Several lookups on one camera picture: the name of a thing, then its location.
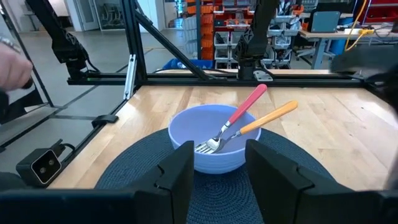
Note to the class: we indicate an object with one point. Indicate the dark round woven placemat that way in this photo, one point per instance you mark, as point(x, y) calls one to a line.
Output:
point(217, 193)

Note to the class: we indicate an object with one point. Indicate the silver frame bracket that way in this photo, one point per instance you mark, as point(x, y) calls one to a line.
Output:
point(130, 77)

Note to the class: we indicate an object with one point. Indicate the black table edge clamp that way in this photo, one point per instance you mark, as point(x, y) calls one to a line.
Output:
point(104, 119)

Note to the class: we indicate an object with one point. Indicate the parts cabinet with bins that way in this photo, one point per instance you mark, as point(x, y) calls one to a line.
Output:
point(222, 53)

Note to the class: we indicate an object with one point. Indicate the wooden office desk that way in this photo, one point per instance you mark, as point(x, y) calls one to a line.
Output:
point(320, 34)

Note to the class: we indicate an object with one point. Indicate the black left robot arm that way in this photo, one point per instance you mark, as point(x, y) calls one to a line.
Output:
point(255, 43)

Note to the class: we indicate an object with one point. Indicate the person's hand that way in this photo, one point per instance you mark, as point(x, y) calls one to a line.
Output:
point(12, 68)

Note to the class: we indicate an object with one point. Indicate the black depth camera box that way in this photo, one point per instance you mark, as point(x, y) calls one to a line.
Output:
point(40, 168)

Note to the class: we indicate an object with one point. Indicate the black aluminium table frame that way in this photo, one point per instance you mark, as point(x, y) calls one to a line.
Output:
point(217, 82)

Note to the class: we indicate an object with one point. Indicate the grey box device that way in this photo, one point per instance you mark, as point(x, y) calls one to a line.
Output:
point(325, 21)

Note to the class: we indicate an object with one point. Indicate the blue plastic bin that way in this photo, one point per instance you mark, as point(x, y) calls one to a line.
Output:
point(186, 63)

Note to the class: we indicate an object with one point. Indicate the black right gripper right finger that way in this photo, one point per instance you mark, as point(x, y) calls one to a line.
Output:
point(280, 193)

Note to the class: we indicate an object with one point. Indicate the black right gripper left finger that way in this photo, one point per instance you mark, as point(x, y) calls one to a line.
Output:
point(168, 186)

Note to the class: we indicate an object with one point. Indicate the lavender plastic bowl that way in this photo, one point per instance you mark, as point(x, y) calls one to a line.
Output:
point(192, 124)

